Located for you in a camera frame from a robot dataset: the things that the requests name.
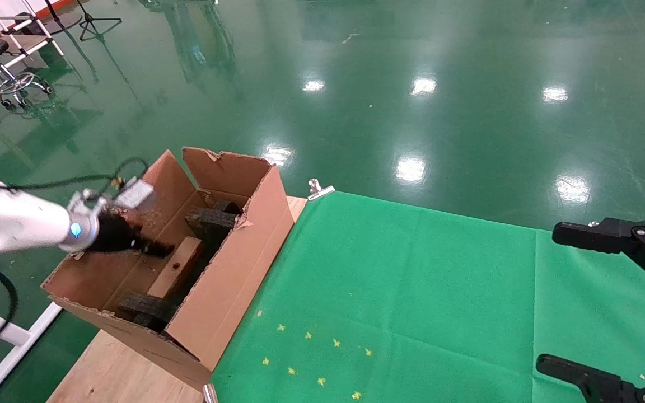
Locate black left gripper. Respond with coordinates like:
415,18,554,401
94,213,176,259

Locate small cardboard box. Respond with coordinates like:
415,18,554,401
147,236,205,301

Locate green cloth mat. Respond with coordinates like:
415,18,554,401
209,190,645,403

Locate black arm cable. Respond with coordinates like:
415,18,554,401
0,158,151,359

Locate large open cardboard carton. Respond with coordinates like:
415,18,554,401
41,147,296,391

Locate black tripod stand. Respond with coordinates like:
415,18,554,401
76,0,123,43

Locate white tube rack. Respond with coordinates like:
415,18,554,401
0,0,66,114

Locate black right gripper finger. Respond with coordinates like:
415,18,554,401
535,355,645,403
551,215,645,297

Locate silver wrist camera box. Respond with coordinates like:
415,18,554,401
113,178,156,209

